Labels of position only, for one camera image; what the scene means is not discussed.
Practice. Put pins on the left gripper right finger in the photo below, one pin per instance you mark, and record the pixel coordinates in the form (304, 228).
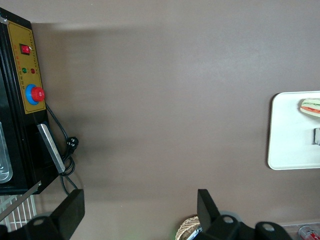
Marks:
(207, 212)

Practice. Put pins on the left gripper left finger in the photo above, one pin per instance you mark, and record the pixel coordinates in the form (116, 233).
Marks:
(67, 215)

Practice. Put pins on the metal sealer mould tray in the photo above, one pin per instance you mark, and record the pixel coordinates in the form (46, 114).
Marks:
(4, 160)

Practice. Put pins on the black tray sealing machine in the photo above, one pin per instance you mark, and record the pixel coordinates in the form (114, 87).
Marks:
(15, 125)

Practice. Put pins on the cream plastic tray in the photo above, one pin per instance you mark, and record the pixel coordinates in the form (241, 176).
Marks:
(287, 140)

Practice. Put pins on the light wicker basket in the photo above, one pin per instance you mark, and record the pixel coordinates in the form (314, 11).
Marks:
(186, 228)

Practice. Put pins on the clear acrylic bottle rack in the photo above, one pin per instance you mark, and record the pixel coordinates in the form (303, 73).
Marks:
(291, 228)

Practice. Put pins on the small wrapped triangle sandwich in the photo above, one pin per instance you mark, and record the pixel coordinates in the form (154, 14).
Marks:
(310, 108)

